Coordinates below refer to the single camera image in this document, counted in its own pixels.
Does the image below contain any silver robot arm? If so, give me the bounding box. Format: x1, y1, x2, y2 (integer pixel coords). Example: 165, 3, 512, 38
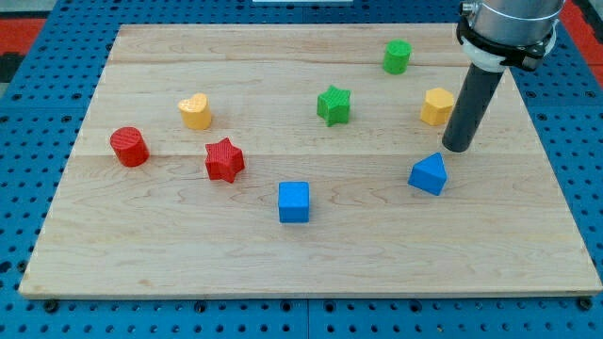
456, 0, 565, 73

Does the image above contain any wooden board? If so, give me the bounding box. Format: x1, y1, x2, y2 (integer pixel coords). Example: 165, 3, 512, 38
19, 24, 602, 299

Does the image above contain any blue cube block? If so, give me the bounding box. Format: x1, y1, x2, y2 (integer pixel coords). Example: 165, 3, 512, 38
278, 182, 310, 223

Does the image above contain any green star block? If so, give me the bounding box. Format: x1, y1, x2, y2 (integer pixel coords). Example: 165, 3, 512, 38
317, 85, 351, 127

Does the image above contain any red star block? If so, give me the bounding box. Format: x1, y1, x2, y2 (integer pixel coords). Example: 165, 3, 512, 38
204, 137, 245, 183

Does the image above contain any yellow heart block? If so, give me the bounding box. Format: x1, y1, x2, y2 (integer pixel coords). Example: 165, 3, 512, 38
177, 93, 212, 130

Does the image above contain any blue pentagon block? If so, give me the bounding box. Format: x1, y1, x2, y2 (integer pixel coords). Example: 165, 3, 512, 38
408, 153, 448, 196

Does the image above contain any green cylinder block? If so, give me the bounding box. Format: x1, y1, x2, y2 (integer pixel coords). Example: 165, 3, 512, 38
383, 40, 413, 74

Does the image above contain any yellow hexagon block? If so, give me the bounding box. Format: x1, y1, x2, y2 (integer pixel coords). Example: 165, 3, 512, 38
420, 88, 454, 126

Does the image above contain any red cylinder block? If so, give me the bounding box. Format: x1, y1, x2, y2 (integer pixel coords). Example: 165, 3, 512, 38
109, 126, 150, 167

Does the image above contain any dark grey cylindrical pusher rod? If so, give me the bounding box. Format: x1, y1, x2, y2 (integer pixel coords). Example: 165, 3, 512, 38
442, 64, 502, 153

